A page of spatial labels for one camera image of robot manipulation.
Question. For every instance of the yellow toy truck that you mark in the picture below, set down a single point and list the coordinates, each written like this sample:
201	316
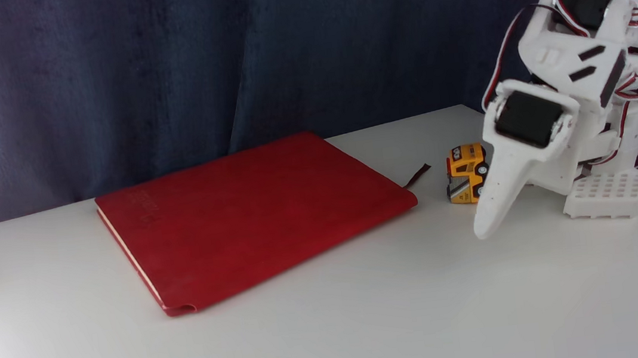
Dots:
463	170

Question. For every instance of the red notebook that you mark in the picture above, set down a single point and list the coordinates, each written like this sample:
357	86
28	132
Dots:
251	217

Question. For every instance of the dark brown bookmark ribbon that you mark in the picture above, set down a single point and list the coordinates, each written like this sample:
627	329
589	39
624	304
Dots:
418	176

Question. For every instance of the dark blue curtain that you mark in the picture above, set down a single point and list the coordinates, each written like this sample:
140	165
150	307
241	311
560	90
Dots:
162	70

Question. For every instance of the white perforated base plate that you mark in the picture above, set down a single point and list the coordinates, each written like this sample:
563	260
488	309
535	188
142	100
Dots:
609	194

